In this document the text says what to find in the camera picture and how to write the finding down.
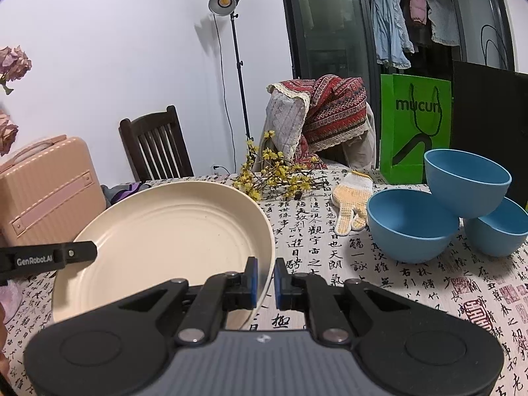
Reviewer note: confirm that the knitted work glove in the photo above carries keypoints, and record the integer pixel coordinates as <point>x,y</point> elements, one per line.
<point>350,202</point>

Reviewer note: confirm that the red patterned blanket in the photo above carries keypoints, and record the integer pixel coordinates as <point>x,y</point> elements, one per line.
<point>338,111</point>

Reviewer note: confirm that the pink suitcase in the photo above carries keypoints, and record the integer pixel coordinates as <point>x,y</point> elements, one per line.
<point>45,189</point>

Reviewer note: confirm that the blue hanging shirt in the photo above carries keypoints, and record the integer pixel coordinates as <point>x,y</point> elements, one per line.
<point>390,24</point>

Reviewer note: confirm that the black paper bag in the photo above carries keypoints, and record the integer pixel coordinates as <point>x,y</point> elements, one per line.
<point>486,111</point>

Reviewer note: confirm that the white hanging garment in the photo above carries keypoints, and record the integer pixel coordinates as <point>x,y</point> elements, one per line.
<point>443,20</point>

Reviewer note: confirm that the grey purple cloth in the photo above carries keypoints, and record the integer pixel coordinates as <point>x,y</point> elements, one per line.
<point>123,192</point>

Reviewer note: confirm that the pink hanging garment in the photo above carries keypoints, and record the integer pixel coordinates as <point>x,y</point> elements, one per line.
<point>418,2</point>

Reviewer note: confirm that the dark sliding glass door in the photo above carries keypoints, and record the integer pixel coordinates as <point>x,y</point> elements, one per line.
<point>326,20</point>

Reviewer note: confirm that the green paper bag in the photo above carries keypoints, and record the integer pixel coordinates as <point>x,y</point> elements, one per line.
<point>412,132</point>

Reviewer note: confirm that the yellow flower branch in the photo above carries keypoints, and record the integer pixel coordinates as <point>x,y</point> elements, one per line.
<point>276,177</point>

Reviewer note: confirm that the dark wooden chair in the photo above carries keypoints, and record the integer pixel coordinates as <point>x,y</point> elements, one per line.
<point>154,144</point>

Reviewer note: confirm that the grey quilted cloth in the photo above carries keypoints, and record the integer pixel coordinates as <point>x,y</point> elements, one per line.
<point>284,123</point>

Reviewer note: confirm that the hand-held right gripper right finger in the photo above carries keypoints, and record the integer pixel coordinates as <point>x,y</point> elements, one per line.
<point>280,284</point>

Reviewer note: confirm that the pink artificial flowers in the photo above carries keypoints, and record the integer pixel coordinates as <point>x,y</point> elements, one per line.
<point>14,64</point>

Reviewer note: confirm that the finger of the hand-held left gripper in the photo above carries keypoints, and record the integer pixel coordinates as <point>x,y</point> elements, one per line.
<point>80,251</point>

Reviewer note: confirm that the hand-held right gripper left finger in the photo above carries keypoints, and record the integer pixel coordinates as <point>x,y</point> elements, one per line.
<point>252,282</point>

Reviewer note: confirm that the cream plate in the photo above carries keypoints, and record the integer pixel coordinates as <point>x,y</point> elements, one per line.
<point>165,222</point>

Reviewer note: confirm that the studio lamp on stand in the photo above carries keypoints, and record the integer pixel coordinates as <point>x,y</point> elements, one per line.
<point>222,2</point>

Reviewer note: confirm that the blue bowl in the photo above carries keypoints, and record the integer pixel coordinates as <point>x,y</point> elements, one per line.
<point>408,227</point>
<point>466,185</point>
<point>503,235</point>

